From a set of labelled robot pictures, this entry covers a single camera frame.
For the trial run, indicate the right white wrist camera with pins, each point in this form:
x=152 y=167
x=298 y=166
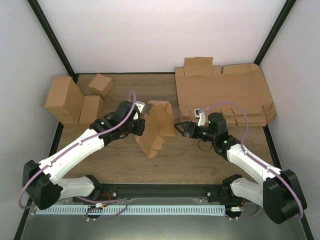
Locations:
x=200 y=115

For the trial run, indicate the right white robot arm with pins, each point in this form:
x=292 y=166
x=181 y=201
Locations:
x=277 y=191

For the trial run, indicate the stack of flat cardboard blanks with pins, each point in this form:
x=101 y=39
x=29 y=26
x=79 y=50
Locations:
x=238 y=91

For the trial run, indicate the clear plastic sheet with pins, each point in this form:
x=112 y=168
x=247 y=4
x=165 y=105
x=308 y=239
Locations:
x=253 y=225

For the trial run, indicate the small tilted cardboard box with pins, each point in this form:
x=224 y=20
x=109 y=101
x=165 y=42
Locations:
x=101 y=85

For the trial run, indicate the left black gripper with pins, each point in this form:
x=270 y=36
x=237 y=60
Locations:
x=139 y=132

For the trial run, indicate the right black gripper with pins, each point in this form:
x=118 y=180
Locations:
x=189 y=124

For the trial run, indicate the tall folded cardboard box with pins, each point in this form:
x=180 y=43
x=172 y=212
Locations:
x=64 y=101

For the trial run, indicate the light blue slotted cable duct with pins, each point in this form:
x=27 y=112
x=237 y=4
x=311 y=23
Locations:
x=139 y=210

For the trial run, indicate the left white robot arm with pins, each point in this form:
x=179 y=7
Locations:
x=44 y=181

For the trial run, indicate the black aluminium frame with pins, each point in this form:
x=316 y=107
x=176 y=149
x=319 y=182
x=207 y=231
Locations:
x=156 y=190

